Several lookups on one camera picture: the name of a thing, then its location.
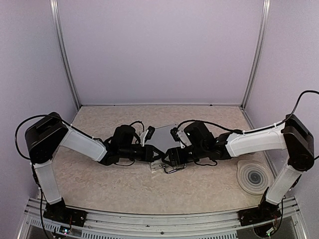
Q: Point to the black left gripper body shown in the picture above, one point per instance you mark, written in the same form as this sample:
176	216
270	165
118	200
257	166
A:
126	152

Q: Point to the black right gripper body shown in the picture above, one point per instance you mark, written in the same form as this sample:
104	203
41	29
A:
198	153

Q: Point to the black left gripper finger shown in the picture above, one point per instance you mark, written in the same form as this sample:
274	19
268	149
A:
154	156
157	148

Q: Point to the aluminium poker chip case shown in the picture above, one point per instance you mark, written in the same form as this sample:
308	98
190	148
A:
163	140

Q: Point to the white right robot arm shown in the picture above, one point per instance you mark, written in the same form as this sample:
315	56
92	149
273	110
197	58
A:
289	134

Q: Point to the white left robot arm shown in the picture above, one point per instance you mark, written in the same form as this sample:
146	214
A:
52	134

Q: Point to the grey striped plate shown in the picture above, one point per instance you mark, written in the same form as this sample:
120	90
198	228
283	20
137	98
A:
254	177

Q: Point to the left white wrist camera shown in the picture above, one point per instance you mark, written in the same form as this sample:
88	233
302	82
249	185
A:
146	135

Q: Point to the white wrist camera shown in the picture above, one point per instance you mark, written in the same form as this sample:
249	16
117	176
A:
174	134
146	135

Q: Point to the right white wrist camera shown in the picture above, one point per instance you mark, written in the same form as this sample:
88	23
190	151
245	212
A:
174	134

